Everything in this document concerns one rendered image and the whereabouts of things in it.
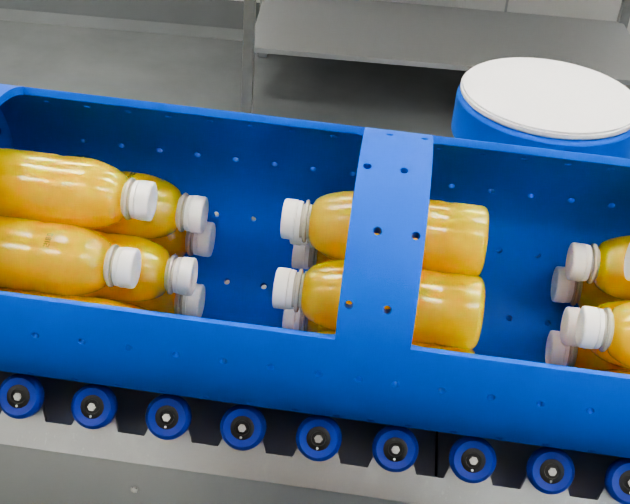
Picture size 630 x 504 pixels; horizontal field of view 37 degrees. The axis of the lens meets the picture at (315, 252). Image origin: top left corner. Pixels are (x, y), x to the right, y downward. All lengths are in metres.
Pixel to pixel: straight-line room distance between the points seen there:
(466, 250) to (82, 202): 0.36
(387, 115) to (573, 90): 2.27
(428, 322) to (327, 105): 2.99
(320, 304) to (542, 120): 0.66
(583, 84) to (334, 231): 0.79
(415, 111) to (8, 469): 3.00
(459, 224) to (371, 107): 2.96
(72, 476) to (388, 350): 0.38
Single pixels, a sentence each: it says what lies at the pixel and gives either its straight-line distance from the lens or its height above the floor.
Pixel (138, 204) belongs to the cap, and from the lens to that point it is 0.91.
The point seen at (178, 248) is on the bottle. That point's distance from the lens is 1.04.
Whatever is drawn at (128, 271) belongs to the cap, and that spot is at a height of 1.11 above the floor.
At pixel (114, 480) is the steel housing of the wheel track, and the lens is 1.01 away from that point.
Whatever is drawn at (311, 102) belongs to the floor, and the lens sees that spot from 3.82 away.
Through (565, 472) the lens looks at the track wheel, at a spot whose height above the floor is 0.97.
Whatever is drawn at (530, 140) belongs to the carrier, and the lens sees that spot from 1.41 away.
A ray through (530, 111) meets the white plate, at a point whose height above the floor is 1.04.
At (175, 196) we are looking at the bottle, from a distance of 0.98.
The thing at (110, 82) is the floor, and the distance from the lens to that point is 3.95.
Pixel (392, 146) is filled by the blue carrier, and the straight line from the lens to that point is 0.86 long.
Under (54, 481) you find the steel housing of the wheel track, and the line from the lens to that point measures 1.03.
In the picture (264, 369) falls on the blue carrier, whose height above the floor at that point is 1.08.
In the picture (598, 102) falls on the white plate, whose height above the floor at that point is 1.04.
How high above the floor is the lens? 1.63
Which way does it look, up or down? 34 degrees down
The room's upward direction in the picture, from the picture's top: 5 degrees clockwise
